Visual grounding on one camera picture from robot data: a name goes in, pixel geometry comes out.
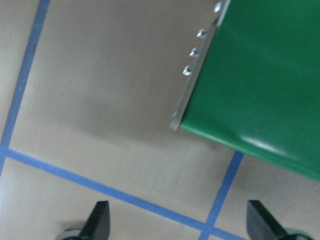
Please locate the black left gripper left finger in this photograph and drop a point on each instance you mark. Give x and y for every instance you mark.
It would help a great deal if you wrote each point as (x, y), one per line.
(98, 225)

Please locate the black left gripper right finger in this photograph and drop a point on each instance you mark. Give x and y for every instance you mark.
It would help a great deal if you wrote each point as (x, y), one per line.
(260, 223)

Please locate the green conveyor belt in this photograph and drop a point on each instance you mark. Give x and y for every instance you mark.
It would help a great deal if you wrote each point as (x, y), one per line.
(255, 83)

